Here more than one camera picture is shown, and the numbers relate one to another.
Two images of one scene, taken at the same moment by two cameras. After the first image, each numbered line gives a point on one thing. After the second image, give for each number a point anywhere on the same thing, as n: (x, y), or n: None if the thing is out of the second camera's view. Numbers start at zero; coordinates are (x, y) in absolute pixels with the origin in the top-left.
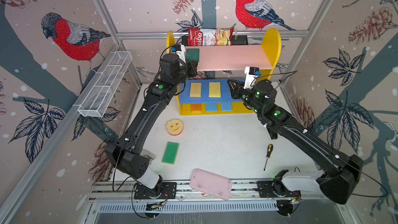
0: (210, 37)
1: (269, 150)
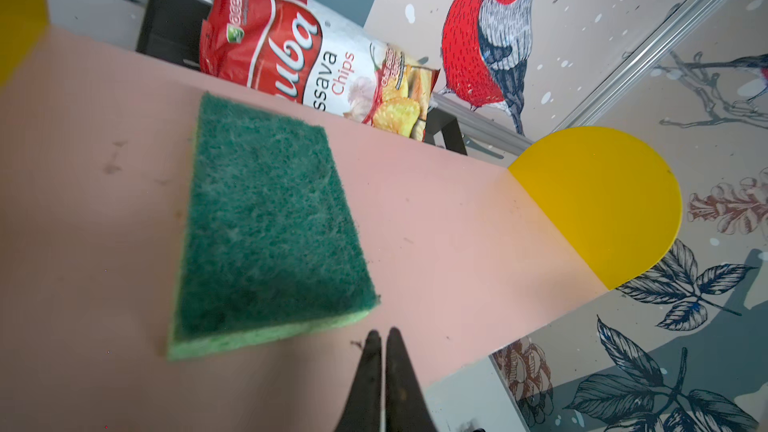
0: (263, 32)
1: None
